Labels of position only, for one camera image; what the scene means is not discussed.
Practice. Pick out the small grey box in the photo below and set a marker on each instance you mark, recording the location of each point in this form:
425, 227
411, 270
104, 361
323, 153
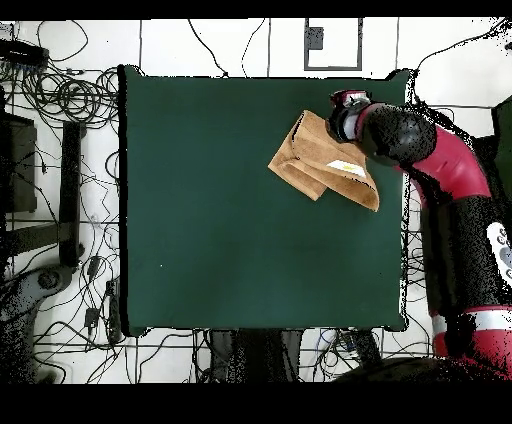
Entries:
315, 38

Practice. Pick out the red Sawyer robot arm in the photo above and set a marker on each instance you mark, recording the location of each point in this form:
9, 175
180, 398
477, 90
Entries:
452, 168

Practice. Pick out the grey rectangular floor frame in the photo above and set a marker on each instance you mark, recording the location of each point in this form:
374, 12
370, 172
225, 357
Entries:
332, 68

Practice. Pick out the black power strip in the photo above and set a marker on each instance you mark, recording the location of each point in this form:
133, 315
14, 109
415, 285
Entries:
24, 54

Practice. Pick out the dark boxy object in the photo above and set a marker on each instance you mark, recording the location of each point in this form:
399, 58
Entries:
20, 168

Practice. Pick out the black metal stand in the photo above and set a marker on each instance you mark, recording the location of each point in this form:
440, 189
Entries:
70, 180

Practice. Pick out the dark green table cloth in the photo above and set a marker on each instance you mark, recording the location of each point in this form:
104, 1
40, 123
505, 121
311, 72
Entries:
200, 240

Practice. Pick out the tan terry towel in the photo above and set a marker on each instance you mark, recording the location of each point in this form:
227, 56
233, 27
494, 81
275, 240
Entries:
312, 152

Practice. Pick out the grey chair base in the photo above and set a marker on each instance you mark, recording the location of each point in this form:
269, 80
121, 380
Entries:
48, 280

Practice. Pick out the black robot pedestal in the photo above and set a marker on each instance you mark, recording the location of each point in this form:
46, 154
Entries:
260, 356

